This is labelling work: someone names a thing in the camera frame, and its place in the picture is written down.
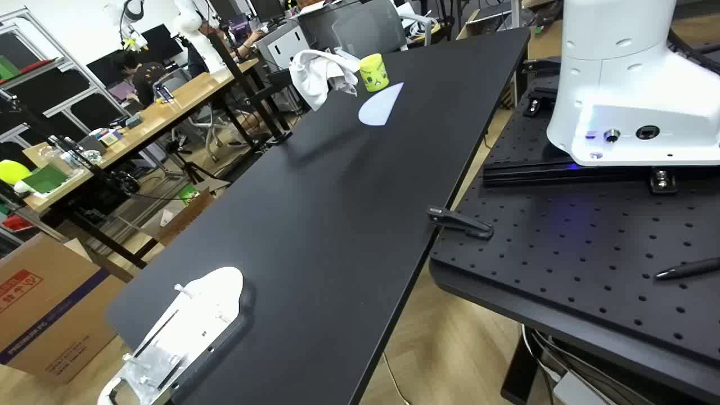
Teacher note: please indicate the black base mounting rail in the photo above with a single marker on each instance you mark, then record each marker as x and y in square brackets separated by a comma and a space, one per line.
[570, 171]

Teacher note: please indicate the grey cabinet with slots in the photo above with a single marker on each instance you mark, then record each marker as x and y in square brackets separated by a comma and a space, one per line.
[281, 45]

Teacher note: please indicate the grey office chair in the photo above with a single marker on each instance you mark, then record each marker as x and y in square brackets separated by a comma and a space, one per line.
[361, 25]

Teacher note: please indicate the green tray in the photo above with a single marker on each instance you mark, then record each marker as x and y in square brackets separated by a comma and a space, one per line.
[46, 178]

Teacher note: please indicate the yellow-green mug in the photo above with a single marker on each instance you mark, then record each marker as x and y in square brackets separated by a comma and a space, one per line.
[374, 73]

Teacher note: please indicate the black clamp lever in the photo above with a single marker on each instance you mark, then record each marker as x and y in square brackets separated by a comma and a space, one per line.
[462, 221]

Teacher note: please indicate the black bracket with silver bolt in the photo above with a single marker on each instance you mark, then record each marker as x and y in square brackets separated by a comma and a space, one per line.
[661, 180]

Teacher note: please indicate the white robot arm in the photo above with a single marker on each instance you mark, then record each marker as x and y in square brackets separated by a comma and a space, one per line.
[638, 67]

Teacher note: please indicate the long wooden desk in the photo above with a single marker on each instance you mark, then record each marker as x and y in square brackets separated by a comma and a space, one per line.
[136, 127]

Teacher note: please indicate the white cloth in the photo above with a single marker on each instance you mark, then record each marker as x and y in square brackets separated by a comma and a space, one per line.
[316, 70]
[379, 107]

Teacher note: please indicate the brown cardboard box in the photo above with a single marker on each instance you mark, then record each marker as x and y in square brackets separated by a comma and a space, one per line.
[46, 307]

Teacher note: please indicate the black perforated mounting board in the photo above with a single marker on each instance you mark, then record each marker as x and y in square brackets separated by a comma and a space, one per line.
[599, 247]

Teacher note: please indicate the black pen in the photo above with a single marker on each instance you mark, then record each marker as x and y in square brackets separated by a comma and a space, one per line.
[686, 269]

